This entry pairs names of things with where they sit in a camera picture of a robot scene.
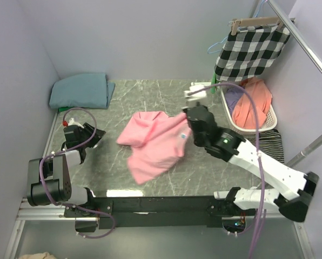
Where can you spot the black white checkered cloth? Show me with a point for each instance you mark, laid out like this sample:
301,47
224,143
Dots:
249,52

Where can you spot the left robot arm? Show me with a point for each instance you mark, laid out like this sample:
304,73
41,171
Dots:
49,182

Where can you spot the beige cloth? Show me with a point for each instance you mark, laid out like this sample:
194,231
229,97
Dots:
45,255

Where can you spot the green hanging garment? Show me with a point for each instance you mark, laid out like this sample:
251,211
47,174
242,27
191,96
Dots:
213,82

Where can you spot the purple garment in basket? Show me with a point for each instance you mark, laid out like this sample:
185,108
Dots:
232,96

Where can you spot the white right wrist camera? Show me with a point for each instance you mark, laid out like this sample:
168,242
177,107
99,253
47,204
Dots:
196,93

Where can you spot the blue wire hanger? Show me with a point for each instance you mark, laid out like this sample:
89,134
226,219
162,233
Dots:
214,48

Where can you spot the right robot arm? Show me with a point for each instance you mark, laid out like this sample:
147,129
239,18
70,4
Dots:
284,189

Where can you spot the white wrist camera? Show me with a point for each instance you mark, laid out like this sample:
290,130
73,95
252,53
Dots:
72,122
196,93

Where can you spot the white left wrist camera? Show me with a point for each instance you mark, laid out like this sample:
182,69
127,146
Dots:
72,122

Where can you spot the black mounting base bar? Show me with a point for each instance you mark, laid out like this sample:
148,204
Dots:
167,211

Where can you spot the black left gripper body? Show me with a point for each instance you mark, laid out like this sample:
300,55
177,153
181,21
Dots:
82,140

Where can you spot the black white striped garment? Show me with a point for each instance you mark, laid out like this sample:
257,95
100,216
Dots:
270,143

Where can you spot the metal clothes rack pole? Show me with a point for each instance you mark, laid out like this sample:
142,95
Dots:
315,59

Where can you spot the pink t-shirt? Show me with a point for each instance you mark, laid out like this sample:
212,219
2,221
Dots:
157,142

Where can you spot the folded teal t-shirt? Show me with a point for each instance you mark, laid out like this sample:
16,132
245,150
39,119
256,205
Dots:
86,90

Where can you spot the wooden clothes hanger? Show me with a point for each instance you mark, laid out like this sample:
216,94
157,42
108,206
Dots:
257,21

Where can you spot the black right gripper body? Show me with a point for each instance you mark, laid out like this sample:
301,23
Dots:
196,141

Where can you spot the aluminium frame rail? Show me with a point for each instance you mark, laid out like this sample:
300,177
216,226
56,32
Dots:
40,213

